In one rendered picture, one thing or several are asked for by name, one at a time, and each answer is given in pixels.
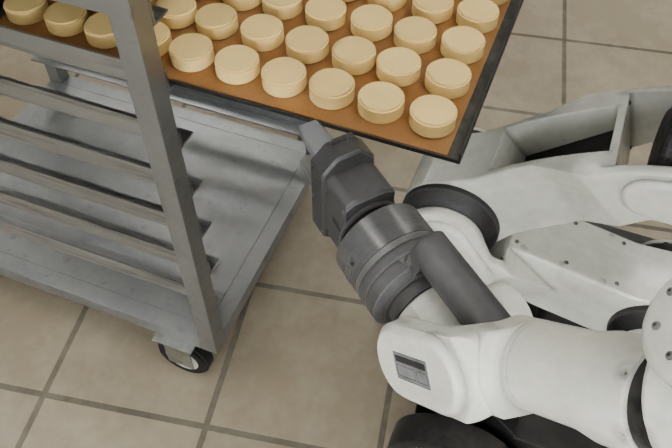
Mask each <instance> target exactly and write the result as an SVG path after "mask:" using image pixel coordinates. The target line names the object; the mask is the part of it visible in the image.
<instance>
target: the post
mask: <svg viewBox="0 0 672 448"><path fill-rule="evenodd" d="M104 3H105V6H106V10H107V13H108V17H109V20H110V24H111V28H112V31H113V35H114V38H115V42H116V45H117V49H118V52H119V56H120V60H121V63H122V67H123V70H124V74H125V77H126V81H127V84H128V88H129V92H130V95H131V99H132V102H133V106H134V109H135V113H136V116H137V120H138V123H139V127H140V131H141V134H142V138H143V141H144V145H145V148H146V152H147V155H148V159H149V163H150V166H151V170H152V173H153V177H154V180H155V184H156V187H157V191H158V194H159V198H160V202H161V205H162V209H163V212H164V216H165V219H166V223H167V226H168V230H169V234H170V237H171V241H172V244H173V248H174V251H175V255H176V258H177V262H178V266H179V269H180V273H181V276H182V280H183V283H184V287H185V290H186V294H187V297H188V301H189V305H190V308H191V312H192V315H193V319H194V322H195V326H196V329H197V333H198V337H199V340H200V344H201V347H202V349H204V350H207V351H209V352H212V353H215V354H218V352H219V351H220V349H221V347H222V345H223V343H224V342H225V337H224V333H223V328H222V324H221V319H220V315H219V311H218V306H217V302H216V298H215V293H214V289H213V284H212V280H211V276H210V271H209V267H208V263H207V258H206V254H205V249H204V245H203V241H202V236H201V232H200V228H199V223H198V219H197V214H196V210H195V206H194V201H193V197H192V193H191V188H190V184H189V179H188V175H187V171H186V166H185V162H184V158H183V153H182V149H181V144H180V140H179V136H178V131H177V127H176V123H175V118H174V114H173V109H172V105H171V101H170V96H169V92H168V88H167V83H166V79H165V74H164V70H163V66H162V61H161V57H160V53H159V48H158V44H157V39H156V35H155V31H154V26H153V22H152V18H151V13H150V9H149V4H148V0H104Z"/></svg>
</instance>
